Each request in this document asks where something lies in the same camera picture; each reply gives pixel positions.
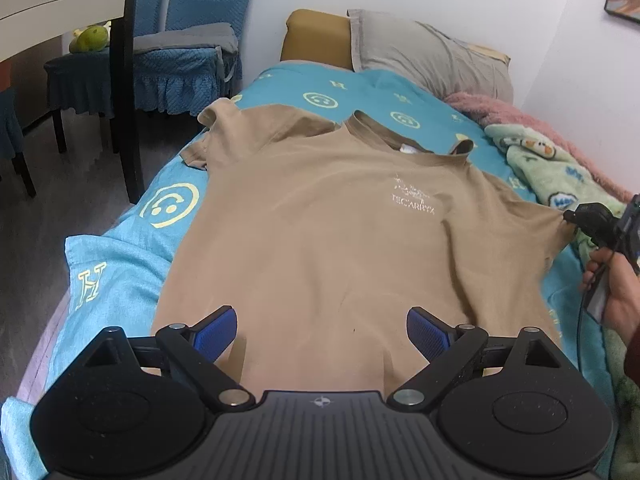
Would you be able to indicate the pink fluffy blanket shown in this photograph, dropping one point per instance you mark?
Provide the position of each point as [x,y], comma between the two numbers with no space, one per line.
[505,110]

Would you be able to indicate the grey folded cloth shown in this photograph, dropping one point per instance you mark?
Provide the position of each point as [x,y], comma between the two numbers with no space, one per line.
[185,37]

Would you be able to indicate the green cartoon blanket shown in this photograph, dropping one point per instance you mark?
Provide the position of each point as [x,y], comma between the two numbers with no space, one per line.
[540,160]

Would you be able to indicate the grey pillow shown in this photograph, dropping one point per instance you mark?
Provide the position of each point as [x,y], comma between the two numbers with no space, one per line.
[425,55]

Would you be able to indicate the mustard yellow cushion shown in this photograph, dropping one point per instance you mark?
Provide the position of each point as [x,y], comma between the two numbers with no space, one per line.
[312,35]

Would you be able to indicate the blue smiley print bedsheet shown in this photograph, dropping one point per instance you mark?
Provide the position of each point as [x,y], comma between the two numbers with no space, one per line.
[125,270]

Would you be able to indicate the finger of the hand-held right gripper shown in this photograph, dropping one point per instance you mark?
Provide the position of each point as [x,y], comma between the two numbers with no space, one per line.
[590,221]

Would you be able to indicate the person's right forearm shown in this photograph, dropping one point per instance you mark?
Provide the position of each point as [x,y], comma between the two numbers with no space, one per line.
[634,350]

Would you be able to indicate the person's right hand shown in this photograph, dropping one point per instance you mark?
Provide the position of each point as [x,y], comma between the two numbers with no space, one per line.
[622,295]

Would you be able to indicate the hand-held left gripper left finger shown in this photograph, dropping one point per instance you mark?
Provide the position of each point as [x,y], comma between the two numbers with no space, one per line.
[218,331]

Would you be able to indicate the green yellow plush toy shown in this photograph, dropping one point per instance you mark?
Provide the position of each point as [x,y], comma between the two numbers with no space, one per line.
[90,39]

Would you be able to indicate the tan t-shirt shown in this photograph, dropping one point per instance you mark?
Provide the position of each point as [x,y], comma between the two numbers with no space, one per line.
[325,235]

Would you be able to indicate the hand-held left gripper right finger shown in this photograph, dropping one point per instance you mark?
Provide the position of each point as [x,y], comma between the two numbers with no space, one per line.
[425,332]

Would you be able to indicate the white dark-topped table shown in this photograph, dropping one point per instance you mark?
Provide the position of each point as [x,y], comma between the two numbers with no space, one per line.
[126,110]

